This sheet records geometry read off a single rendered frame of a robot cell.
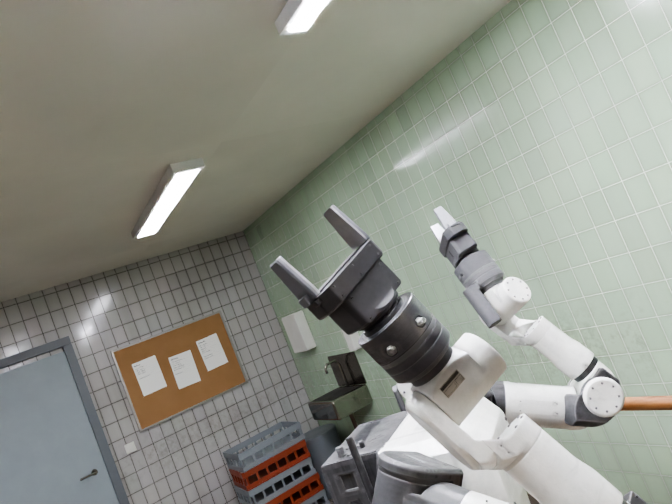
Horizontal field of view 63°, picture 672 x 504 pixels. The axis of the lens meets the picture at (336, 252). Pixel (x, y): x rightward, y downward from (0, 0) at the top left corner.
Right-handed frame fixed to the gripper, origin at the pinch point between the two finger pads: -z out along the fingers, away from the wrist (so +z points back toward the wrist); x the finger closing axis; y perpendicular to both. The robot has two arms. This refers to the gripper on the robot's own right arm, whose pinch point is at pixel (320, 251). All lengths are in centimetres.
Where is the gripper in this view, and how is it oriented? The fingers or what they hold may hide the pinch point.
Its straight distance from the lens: 64.4
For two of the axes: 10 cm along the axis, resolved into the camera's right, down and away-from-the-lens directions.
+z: 7.0, 7.1, 0.7
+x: 5.4, -5.8, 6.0
